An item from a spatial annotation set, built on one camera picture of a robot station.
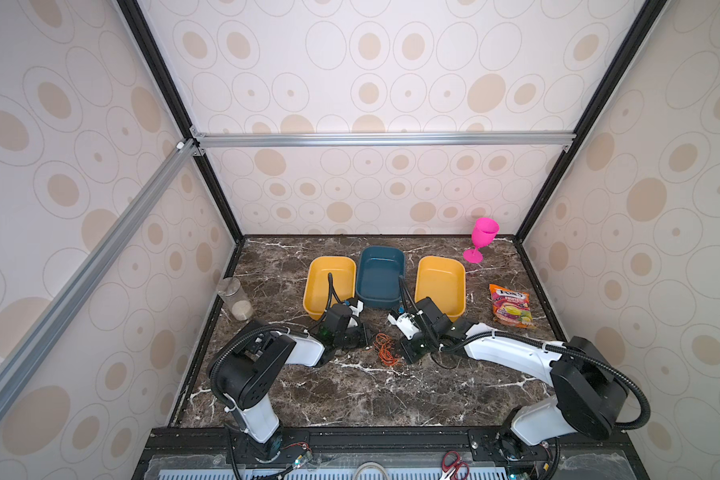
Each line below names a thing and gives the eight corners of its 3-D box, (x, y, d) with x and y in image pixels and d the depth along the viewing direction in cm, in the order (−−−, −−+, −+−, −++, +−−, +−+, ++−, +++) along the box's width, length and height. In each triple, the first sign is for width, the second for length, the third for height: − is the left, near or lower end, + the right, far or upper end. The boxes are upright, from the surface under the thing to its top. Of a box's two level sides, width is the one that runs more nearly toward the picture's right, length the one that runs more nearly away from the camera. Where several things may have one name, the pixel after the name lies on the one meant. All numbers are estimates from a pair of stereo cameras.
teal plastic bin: (356, 308, 102) (355, 298, 97) (357, 256, 116) (357, 246, 112) (406, 308, 102) (408, 298, 97) (401, 256, 116) (402, 246, 112)
